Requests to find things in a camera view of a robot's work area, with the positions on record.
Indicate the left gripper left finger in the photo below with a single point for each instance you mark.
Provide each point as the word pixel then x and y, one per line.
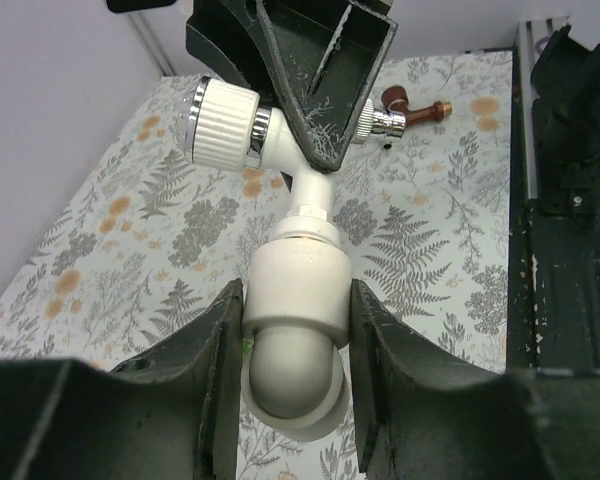
pixel 171 412

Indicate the white chrome faucet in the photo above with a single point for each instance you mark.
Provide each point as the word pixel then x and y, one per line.
pixel 223 126

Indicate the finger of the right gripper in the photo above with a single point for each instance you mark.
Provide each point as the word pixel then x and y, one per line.
pixel 324 57
pixel 216 38

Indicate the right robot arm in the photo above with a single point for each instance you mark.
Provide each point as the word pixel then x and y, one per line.
pixel 566 78

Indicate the floral table mat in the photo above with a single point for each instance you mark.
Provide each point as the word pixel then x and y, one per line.
pixel 150 239

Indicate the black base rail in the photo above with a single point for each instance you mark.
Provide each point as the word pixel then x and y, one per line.
pixel 553 306

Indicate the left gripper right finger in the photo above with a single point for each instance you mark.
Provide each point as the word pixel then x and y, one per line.
pixel 423 413

